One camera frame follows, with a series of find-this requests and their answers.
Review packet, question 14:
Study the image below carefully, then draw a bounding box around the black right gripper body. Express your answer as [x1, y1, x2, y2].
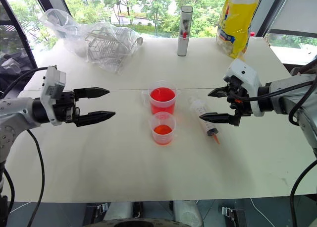
[226, 76, 254, 127]

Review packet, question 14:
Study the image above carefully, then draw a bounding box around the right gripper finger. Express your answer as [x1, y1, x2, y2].
[207, 86, 232, 98]
[198, 112, 236, 126]

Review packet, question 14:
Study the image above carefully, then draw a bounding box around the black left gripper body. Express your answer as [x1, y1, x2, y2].
[54, 90, 81, 125]

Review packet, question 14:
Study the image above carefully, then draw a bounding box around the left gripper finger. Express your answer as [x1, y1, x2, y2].
[73, 110, 116, 128]
[73, 87, 110, 101]

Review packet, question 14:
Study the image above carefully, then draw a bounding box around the clear syringe orange tip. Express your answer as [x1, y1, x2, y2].
[189, 96, 221, 146]

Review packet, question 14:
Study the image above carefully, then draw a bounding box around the small beaker red liquid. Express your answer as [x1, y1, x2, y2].
[150, 111, 177, 147]

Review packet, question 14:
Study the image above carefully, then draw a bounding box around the large beaker red liquid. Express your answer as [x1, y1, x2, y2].
[141, 80, 178, 115]

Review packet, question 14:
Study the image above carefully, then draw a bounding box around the clear crumpled plastic bag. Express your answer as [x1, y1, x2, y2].
[38, 8, 144, 76]

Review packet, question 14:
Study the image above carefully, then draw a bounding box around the tall white tube container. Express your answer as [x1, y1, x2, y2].
[177, 5, 194, 57]

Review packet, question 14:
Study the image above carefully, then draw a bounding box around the yellow printed snack bag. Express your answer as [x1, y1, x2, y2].
[215, 0, 262, 62]

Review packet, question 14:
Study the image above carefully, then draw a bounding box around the white rounded robot leg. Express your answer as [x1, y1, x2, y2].
[172, 200, 203, 227]

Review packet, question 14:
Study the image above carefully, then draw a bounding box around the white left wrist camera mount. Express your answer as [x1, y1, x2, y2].
[39, 65, 67, 127]

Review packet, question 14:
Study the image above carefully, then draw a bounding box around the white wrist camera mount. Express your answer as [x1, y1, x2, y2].
[39, 65, 67, 127]
[223, 58, 264, 118]

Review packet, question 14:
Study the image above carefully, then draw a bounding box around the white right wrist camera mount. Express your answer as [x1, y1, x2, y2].
[223, 58, 264, 118]

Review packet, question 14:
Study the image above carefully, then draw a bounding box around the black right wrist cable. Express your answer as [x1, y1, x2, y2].
[247, 80, 317, 126]

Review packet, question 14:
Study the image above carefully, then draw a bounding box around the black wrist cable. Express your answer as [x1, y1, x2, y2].
[0, 66, 50, 101]
[247, 80, 317, 126]

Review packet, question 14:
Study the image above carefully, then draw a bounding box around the metal wire basket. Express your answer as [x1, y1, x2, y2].
[85, 28, 132, 72]

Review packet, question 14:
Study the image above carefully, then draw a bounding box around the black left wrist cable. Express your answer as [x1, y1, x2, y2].
[0, 66, 50, 101]

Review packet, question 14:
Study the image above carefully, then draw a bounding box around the black left arm lower cable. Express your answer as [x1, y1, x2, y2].
[25, 129, 46, 227]

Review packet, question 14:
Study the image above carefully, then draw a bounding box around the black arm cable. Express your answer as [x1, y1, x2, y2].
[25, 129, 46, 227]
[289, 159, 317, 227]

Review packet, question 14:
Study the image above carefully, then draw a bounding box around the black slanted window frame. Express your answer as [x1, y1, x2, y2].
[0, 0, 38, 71]

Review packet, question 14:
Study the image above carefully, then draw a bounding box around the thin white floor cable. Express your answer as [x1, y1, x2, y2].
[249, 198, 264, 214]

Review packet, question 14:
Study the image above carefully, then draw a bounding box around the black right arm lower cable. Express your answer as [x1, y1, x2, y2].
[289, 159, 317, 227]

